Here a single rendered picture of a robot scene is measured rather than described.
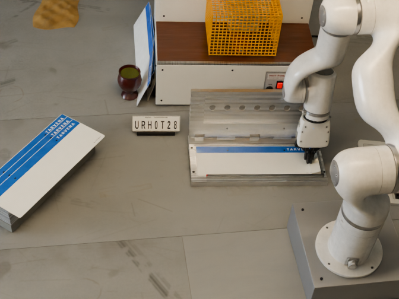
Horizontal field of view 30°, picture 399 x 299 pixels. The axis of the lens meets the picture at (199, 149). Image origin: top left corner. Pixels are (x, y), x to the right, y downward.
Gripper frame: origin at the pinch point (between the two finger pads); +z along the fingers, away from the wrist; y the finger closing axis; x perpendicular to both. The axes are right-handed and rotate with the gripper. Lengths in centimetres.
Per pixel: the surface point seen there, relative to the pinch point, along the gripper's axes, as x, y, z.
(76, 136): 3, -75, -6
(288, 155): 4.3, -5.6, 2.5
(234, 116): 11.0, -23.7, -8.2
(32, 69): 48, -93, -5
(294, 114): 11.0, -4.0, -9.2
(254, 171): -2.5, -17.9, 4.0
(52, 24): 73, -88, -11
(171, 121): 16.6, -44.1, -2.7
